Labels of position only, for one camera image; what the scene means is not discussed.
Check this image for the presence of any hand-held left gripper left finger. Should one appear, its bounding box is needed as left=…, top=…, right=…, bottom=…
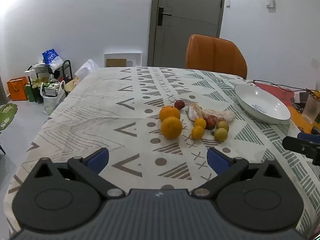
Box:
left=22, top=147, right=125, bottom=201

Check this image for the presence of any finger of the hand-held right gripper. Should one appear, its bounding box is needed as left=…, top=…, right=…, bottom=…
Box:
left=282, top=136, right=320, bottom=166
left=297, top=133, right=320, bottom=143

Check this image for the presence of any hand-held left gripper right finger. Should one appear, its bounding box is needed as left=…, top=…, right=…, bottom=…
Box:
left=192, top=147, right=297, bottom=201

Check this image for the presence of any small green plum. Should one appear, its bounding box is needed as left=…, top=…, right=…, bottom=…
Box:
left=216, top=121, right=230, bottom=132
left=214, top=128, right=228, bottom=142

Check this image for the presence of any small mandarin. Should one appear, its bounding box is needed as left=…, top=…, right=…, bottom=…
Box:
left=191, top=126, right=205, bottom=140
left=194, top=118, right=207, bottom=130

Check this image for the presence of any large orange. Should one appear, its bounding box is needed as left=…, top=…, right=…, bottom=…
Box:
left=161, top=116, right=183, bottom=140
left=159, top=106, right=181, bottom=122

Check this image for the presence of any patterned tablecloth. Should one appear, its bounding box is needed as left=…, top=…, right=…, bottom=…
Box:
left=6, top=66, right=320, bottom=240

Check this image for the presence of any white power adapter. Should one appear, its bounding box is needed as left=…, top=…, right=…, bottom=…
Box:
left=294, top=92, right=310, bottom=103

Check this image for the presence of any red placemat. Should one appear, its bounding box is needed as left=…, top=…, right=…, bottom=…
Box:
left=255, top=82, right=320, bottom=133

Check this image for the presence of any white plastic bag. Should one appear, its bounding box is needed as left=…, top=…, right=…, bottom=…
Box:
left=40, top=80, right=67, bottom=115

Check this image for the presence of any brown paper bag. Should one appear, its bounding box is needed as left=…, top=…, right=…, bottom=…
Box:
left=64, top=76, right=83, bottom=97

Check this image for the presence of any clear plastic bag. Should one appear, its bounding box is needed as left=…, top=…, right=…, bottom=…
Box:
left=74, top=59, right=100, bottom=78

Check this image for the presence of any green bag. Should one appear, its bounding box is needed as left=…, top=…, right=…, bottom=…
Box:
left=24, top=83, right=38, bottom=102

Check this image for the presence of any black metal rack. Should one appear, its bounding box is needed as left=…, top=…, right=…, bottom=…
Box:
left=27, top=60, right=73, bottom=103

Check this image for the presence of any brown cardboard piece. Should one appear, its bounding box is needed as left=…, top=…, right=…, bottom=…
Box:
left=106, top=58, right=127, bottom=67

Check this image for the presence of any green patterned mat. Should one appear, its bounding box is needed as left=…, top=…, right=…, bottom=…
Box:
left=0, top=103, right=18, bottom=132

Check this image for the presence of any orange chair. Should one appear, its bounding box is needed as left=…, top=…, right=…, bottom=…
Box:
left=185, top=34, right=248, bottom=78

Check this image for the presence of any orange box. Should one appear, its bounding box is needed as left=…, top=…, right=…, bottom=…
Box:
left=7, top=77, right=28, bottom=101

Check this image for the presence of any white foam packaging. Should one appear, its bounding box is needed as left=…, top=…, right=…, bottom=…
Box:
left=103, top=52, right=143, bottom=68

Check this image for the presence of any blue and white bag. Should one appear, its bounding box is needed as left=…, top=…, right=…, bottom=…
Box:
left=42, top=49, right=64, bottom=71

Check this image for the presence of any grey door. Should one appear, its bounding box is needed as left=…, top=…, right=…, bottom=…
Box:
left=147, top=0, right=227, bottom=68

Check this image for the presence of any black cable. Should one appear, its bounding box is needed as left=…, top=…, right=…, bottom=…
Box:
left=253, top=79, right=320, bottom=93

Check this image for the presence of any black door handle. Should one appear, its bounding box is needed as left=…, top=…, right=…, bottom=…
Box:
left=157, top=7, right=172, bottom=26

